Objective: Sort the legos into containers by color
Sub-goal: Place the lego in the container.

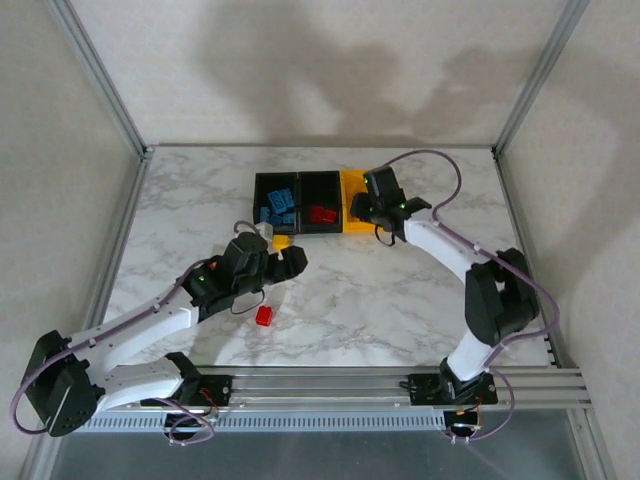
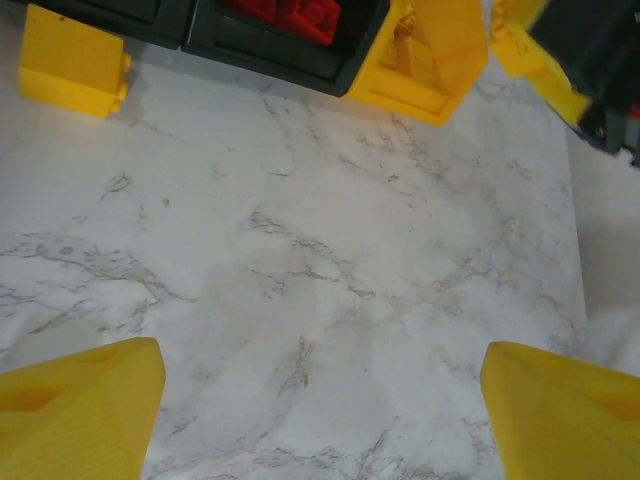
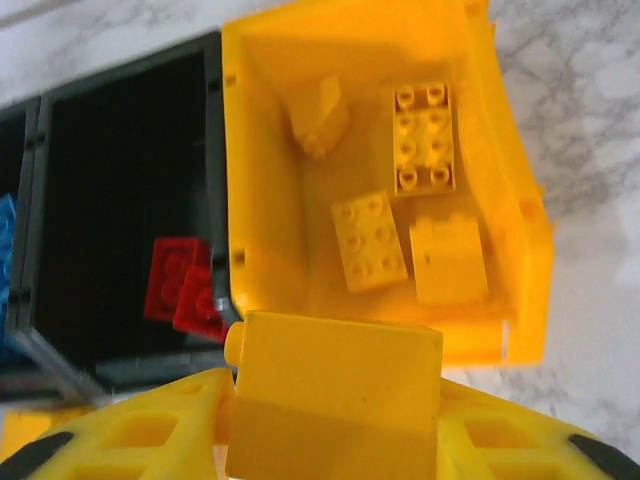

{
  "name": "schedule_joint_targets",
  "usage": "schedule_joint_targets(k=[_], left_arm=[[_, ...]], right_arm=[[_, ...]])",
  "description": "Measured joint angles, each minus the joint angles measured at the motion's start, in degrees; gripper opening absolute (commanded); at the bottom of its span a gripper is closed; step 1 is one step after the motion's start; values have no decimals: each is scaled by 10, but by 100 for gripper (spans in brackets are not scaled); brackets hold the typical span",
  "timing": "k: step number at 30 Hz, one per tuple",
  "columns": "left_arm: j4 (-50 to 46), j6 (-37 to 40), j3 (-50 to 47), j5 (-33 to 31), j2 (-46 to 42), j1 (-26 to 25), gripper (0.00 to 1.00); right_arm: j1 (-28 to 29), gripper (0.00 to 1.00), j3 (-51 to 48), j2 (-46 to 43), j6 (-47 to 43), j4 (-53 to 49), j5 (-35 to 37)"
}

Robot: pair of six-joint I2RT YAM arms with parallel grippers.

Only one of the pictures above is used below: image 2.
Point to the red lego brick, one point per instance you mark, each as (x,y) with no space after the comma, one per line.
(320,22)

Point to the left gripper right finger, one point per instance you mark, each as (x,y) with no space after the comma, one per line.
(565,425)

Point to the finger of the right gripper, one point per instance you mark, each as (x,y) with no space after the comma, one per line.
(545,75)

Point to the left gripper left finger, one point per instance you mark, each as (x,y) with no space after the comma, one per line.
(75,420)

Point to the yellow plastic bin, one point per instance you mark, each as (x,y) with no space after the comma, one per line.
(450,60)

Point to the tall yellow lego brick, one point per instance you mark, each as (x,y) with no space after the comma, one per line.
(70,60)

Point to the black plastic bin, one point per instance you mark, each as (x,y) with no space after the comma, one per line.
(280,60)
(125,20)

